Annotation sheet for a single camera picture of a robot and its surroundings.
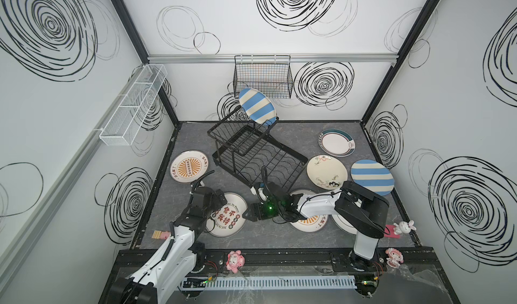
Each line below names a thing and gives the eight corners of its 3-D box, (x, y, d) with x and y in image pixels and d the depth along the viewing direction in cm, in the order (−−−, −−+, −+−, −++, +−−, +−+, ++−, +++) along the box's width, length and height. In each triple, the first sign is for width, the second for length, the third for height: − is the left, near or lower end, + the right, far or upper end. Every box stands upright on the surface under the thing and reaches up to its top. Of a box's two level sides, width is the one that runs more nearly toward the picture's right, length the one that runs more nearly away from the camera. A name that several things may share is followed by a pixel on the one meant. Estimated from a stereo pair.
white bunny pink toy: (393, 236, 81) (405, 230, 74) (389, 227, 83) (401, 220, 76) (404, 236, 81) (417, 230, 74) (400, 227, 83) (412, 220, 76)
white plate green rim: (321, 156, 107) (322, 154, 105) (315, 131, 119) (316, 128, 117) (357, 156, 107) (358, 154, 105) (348, 131, 119) (349, 128, 117)
